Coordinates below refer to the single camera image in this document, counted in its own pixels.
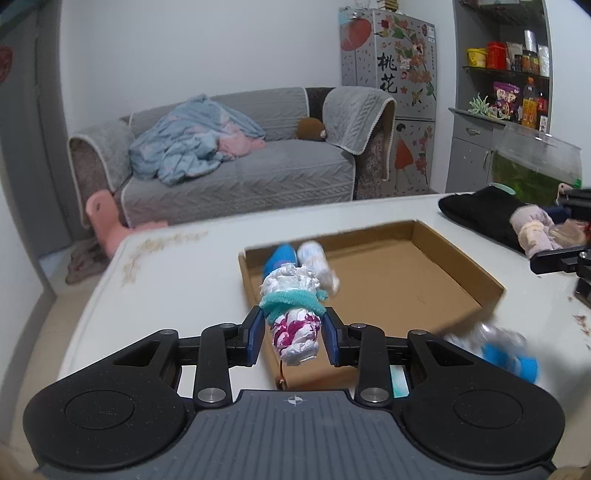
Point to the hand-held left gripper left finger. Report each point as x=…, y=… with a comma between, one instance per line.
x=251, y=339

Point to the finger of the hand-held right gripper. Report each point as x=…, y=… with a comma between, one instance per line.
x=554, y=262
x=577, y=197

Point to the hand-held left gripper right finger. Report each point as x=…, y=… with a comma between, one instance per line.
x=330, y=342

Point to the white magenta cloth bundle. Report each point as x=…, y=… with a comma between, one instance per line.
x=295, y=332

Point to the pink fluffy cloth bundle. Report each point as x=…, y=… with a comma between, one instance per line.
x=531, y=230

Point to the shallow cardboard box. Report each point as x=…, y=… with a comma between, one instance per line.
x=383, y=281

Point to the plain white cloth bundle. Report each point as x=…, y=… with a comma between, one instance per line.
x=315, y=258

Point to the blue cloth bundle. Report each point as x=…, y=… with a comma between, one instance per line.
x=279, y=257

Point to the glass fish tank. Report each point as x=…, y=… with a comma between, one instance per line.
x=531, y=173

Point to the pale green lid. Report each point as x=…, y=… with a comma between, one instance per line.
x=503, y=187

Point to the black folded cloth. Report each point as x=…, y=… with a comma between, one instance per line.
x=480, y=212

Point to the dark sauce bottle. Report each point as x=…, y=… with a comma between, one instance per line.
x=542, y=113

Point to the white rolled bundle blue band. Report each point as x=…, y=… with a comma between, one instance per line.
x=503, y=350

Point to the orange drink bottle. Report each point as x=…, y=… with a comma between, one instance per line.
x=529, y=104

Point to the grey kitchen cabinet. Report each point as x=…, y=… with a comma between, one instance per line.
x=466, y=152

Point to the purple snack bag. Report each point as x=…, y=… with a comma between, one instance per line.
x=505, y=99

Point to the small green plant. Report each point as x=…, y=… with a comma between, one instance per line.
x=481, y=105

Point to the dark glass jar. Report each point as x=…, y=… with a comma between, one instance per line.
x=530, y=62

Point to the grey quilted sofa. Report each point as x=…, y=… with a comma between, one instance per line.
x=277, y=180

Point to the red tin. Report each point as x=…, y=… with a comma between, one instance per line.
x=496, y=55

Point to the yellow tub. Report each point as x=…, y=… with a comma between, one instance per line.
x=476, y=57

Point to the grey floor rag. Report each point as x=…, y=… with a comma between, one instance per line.
x=85, y=263

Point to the pink plastic chair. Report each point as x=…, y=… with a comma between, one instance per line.
x=104, y=217

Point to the light blue blanket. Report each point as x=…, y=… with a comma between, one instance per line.
x=184, y=138

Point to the brown plush toy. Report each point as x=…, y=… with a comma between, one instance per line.
x=310, y=128

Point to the flower decal fridge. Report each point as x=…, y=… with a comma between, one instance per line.
x=388, y=92

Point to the grey quilted armrest cover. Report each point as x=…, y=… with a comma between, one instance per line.
x=353, y=117

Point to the grey door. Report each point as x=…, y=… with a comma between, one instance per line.
x=27, y=161

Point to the red round door decoration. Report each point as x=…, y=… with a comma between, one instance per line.
x=4, y=64

